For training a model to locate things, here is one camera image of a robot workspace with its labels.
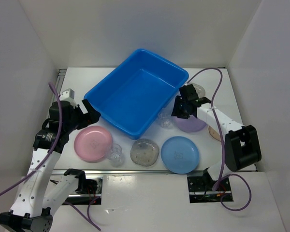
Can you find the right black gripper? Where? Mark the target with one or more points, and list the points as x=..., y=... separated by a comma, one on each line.
x=175, y=109

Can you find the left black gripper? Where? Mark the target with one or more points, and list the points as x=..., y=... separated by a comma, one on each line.
x=92, y=116

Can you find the purple round plate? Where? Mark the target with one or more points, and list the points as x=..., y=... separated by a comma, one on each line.
x=189, y=125

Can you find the clear plastic cup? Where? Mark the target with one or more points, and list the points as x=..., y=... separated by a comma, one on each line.
x=165, y=119
x=115, y=155

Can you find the pink round plate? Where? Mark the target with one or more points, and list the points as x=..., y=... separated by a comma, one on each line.
x=92, y=143

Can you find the blue round plate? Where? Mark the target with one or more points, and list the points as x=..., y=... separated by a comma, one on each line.
x=180, y=155

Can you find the grey translucent speckled dish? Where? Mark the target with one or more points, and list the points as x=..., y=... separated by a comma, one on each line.
x=144, y=152

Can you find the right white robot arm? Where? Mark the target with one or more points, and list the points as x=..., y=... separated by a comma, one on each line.
x=240, y=143

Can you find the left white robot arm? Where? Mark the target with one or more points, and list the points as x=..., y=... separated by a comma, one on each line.
x=33, y=209

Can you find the blue plastic bin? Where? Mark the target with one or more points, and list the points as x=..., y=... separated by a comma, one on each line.
x=131, y=96

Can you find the clear translucent dish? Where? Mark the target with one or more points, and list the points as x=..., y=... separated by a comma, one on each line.
x=199, y=90

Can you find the pink translucent dish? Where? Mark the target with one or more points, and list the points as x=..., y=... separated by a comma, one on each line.
x=214, y=134

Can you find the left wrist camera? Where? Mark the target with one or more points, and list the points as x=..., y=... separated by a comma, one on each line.
x=67, y=95

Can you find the aluminium rail left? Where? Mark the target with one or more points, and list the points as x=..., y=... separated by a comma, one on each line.
x=60, y=79

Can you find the aluminium rail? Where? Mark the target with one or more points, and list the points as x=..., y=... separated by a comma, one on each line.
x=133, y=172
x=60, y=79

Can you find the aluminium rail front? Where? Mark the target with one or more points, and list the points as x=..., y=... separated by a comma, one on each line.
x=133, y=172

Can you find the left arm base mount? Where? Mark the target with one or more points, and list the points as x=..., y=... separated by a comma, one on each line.
x=91, y=190

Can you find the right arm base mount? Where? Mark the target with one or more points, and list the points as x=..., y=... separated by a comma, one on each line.
x=199, y=192

